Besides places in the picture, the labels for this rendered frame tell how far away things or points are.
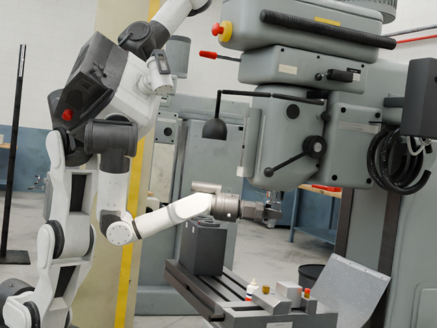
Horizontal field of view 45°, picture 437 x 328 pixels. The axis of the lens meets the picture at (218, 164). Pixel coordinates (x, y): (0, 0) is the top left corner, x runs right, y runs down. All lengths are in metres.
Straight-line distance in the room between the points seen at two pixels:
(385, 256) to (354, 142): 0.39
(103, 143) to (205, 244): 0.68
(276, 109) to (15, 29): 9.20
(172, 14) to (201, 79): 9.29
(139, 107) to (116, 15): 1.66
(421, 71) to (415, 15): 6.28
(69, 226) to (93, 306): 1.50
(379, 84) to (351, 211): 0.48
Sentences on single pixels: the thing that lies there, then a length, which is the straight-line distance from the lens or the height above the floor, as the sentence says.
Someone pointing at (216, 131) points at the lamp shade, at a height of 1.46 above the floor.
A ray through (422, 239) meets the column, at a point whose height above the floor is 1.21.
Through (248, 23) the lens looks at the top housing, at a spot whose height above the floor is 1.77.
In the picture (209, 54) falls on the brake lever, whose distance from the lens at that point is 1.67.
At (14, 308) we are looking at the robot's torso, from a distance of 2.23.
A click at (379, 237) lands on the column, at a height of 1.18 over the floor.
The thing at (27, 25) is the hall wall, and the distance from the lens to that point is 10.59.
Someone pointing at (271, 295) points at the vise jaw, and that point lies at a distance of 1.56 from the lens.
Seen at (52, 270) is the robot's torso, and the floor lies 0.91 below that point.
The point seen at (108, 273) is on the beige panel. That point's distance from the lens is 3.39.
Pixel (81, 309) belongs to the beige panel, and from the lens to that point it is 3.42.
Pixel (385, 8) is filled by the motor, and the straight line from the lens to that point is 1.79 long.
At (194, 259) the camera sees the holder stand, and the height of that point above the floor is 0.98.
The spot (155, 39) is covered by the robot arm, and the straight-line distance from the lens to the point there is 1.90.
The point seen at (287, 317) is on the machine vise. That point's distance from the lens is 1.55.
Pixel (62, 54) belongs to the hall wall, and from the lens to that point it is 10.58.
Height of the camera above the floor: 1.45
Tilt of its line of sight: 3 degrees down
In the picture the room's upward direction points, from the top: 7 degrees clockwise
